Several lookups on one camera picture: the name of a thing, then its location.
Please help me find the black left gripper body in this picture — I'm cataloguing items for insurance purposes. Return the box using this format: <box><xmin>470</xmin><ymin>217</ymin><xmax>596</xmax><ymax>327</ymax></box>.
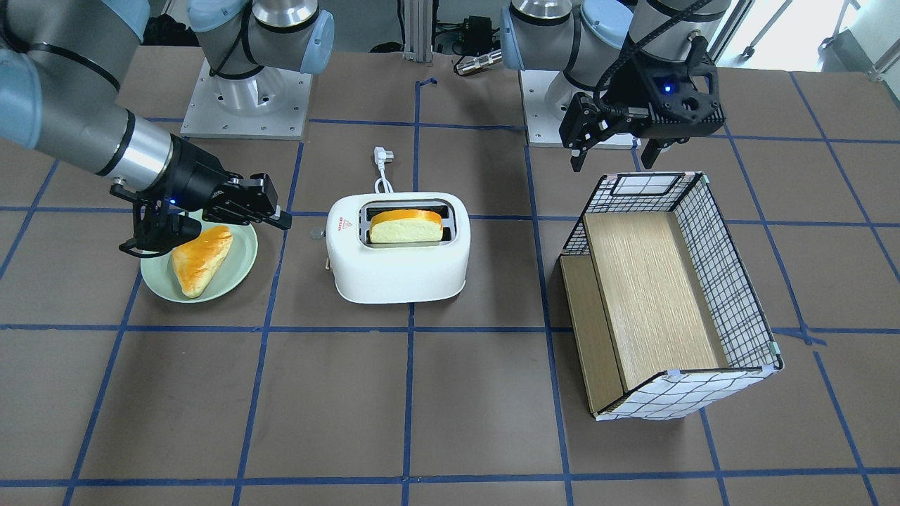
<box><xmin>605</xmin><ymin>35</ymin><xmax>726</xmax><ymax>141</ymax></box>

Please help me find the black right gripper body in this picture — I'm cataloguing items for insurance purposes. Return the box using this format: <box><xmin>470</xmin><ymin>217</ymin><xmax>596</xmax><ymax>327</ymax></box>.
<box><xmin>158</xmin><ymin>135</ymin><xmax>242</xmax><ymax>223</ymax></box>

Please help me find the white two-slot toaster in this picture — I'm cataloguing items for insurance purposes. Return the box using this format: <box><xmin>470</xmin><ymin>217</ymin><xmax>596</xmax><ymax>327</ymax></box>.
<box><xmin>325</xmin><ymin>192</ymin><xmax>470</xmax><ymax>304</ymax></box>

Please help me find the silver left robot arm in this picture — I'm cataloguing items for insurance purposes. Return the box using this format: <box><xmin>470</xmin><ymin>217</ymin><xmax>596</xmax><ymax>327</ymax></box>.
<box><xmin>499</xmin><ymin>1</ymin><xmax>729</xmax><ymax>172</ymax></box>

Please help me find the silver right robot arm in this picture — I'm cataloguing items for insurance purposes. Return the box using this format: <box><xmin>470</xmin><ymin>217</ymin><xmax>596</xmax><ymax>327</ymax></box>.
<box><xmin>2</xmin><ymin>1</ymin><xmax>335</xmax><ymax>257</ymax></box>

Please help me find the light green plate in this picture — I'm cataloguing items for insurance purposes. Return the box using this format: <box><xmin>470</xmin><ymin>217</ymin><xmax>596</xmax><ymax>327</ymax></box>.
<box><xmin>141</xmin><ymin>211</ymin><xmax>257</xmax><ymax>302</ymax></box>

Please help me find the triangular golden pastry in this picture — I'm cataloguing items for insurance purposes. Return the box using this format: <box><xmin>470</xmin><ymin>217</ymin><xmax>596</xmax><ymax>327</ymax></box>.
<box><xmin>171</xmin><ymin>225</ymin><xmax>233</xmax><ymax>299</ymax></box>

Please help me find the silver metal cylinder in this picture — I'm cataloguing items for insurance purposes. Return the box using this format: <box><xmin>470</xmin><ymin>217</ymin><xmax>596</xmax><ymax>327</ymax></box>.
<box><xmin>453</xmin><ymin>49</ymin><xmax>503</xmax><ymax>77</ymax></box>

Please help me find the black power adapter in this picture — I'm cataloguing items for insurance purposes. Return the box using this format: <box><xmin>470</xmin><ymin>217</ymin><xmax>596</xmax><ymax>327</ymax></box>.
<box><xmin>460</xmin><ymin>15</ymin><xmax>493</xmax><ymax>56</ymax></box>

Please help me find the toast bread slice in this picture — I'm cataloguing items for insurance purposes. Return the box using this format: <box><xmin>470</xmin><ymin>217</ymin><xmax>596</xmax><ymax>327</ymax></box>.
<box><xmin>369</xmin><ymin>209</ymin><xmax>444</xmax><ymax>244</ymax></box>

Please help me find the checkered basket with wooden board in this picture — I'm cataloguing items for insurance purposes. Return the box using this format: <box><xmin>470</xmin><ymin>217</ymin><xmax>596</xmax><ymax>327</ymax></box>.
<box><xmin>558</xmin><ymin>171</ymin><xmax>785</xmax><ymax>422</ymax></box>

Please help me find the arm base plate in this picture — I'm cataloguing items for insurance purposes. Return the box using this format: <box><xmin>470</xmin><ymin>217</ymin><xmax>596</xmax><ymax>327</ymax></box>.
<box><xmin>181</xmin><ymin>62</ymin><xmax>313</xmax><ymax>141</ymax></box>
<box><xmin>518</xmin><ymin>69</ymin><xmax>637</xmax><ymax>150</ymax></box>

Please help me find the aluminium frame post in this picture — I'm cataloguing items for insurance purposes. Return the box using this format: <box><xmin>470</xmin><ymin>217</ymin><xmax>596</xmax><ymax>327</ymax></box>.
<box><xmin>401</xmin><ymin>0</ymin><xmax>435</xmax><ymax>66</ymax></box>

